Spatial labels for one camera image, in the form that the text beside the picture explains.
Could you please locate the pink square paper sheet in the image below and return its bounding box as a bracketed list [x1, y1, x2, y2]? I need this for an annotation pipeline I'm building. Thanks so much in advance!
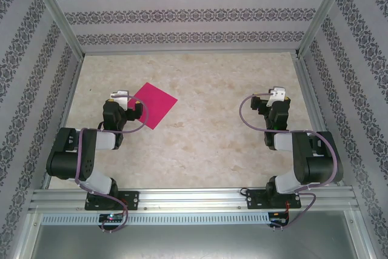
[126, 82, 178, 130]

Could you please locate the grey metal sheet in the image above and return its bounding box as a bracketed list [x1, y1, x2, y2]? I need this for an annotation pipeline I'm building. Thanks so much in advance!
[30, 224, 369, 259]

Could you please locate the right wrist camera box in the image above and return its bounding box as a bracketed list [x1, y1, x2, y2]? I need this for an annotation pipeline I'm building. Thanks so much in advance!
[267, 86, 287, 107]

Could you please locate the aluminium side rail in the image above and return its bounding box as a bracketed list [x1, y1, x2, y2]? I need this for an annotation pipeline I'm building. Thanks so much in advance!
[291, 53, 345, 187]
[41, 55, 85, 190]

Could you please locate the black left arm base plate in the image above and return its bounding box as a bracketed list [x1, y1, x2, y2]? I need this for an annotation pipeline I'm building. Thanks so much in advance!
[84, 190, 140, 211]

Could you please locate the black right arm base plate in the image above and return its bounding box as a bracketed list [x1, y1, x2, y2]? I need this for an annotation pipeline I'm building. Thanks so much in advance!
[246, 188, 303, 210]

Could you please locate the aluminium frame post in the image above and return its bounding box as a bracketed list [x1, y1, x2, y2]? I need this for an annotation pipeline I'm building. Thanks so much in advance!
[25, 0, 86, 59]
[295, 0, 355, 59]

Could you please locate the aluminium mounting rail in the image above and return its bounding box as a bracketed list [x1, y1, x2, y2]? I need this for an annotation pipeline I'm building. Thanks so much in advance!
[28, 187, 358, 212]

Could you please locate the slotted grey cable duct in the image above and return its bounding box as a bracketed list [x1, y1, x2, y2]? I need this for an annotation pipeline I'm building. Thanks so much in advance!
[41, 212, 271, 225]

